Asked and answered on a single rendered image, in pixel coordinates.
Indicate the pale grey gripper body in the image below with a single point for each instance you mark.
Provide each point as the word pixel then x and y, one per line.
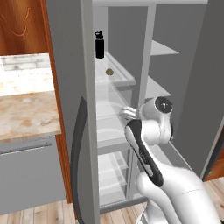
pixel 127 112

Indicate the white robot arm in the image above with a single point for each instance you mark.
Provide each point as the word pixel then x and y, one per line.
pixel 180 192

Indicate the white fridge shelf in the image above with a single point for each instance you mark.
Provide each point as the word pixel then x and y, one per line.
pixel 116 73

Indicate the tan garlic bulb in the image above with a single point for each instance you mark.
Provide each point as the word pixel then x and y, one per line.
pixel 109 71

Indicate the clear fridge drawer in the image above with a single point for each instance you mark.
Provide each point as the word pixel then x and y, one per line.
pixel 112 172

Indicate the grey fridge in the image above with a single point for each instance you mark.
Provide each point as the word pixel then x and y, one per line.
pixel 122 35

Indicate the grey fridge door with shelves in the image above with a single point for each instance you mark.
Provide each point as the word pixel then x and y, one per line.
pixel 201 73

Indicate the grey drawer front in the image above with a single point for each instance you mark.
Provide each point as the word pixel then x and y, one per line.
pixel 29 178

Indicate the black water bottle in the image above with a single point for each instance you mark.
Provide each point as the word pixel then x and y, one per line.
pixel 99 45

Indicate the wooden wall cupboard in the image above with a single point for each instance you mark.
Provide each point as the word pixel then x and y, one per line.
pixel 20 23

